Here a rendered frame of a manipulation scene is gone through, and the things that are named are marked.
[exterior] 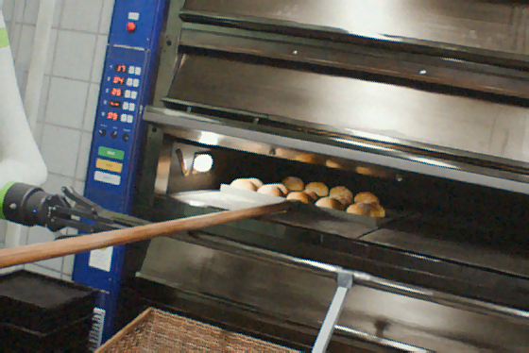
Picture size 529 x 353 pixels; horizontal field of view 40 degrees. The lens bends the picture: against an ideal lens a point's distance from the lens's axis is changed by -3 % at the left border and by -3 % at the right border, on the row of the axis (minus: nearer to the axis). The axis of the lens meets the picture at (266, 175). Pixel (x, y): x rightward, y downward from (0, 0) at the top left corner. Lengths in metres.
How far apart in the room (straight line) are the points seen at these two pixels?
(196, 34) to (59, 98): 0.51
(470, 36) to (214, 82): 0.73
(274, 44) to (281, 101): 0.16
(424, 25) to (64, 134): 1.16
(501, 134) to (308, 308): 0.69
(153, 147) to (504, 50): 1.04
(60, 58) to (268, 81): 0.71
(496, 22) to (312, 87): 0.52
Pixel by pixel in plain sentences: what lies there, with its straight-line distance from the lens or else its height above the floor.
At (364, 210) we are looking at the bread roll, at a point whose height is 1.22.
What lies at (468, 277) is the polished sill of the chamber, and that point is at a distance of 1.96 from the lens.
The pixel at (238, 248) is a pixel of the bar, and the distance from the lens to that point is 1.70.
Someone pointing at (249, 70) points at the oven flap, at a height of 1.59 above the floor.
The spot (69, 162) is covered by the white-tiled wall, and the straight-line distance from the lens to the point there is 2.38.
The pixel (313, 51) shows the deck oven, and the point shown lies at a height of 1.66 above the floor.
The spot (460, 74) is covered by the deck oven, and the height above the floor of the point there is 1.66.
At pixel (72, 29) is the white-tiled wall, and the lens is 2.41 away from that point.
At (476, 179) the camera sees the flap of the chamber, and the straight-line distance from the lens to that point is 1.79.
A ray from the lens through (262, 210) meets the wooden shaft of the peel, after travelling 2.12.
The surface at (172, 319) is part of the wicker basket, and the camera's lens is 2.20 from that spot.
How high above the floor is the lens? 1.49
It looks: 5 degrees down
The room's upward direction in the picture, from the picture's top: 10 degrees clockwise
